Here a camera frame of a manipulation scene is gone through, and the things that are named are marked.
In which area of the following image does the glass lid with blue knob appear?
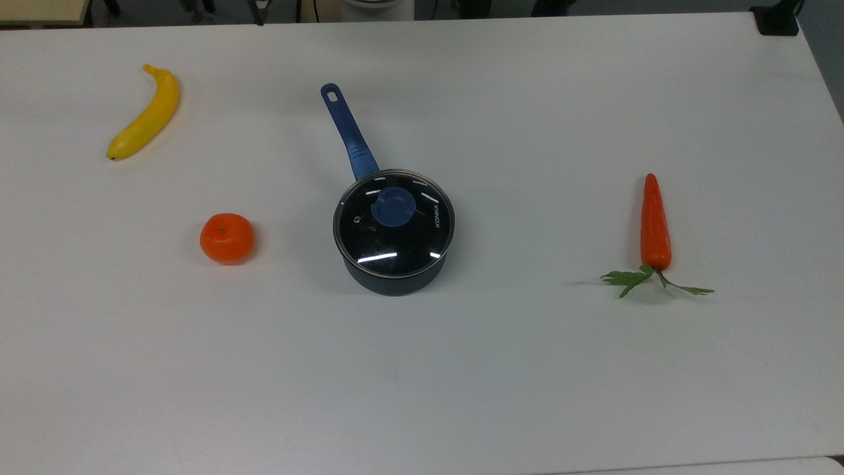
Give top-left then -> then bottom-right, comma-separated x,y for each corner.
332,169 -> 456,278

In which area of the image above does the yellow toy banana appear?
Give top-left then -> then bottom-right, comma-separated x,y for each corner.
106,63 -> 181,161

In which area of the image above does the dark blue saucepan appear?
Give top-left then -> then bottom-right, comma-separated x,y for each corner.
320,82 -> 456,297

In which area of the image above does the light wooden desk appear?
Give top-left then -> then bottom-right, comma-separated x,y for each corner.
0,0 -> 92,28

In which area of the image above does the orange toy tangerine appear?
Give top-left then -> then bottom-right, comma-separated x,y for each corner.
200,212 -> 256,266

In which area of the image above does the toy carrot with green leaves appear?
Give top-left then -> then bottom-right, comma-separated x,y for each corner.
600,173 -> 715,299

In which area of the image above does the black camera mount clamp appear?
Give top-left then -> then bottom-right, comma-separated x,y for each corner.
750,0 -> 802,37

